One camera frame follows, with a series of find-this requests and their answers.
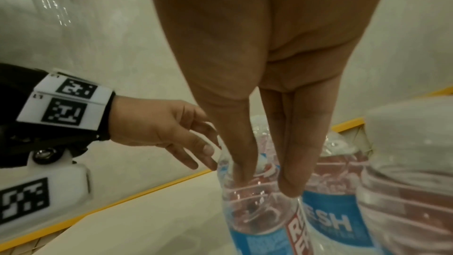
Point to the person's right hand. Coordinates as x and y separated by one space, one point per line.
247 24

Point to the person's left hand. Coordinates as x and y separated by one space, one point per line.
141 122

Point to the clear bottle red-blue label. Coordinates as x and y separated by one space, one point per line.
262 220

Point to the person's left forearm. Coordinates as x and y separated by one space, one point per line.
17 86

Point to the white marker wristband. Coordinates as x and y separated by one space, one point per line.
63 108

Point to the yellow plastic crate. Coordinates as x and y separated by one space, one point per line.
348 125

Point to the clear bottle blue label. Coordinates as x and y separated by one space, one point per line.
329 220

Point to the clear plastic water bottle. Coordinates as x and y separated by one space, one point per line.
407 178

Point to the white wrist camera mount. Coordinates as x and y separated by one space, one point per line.
60 186

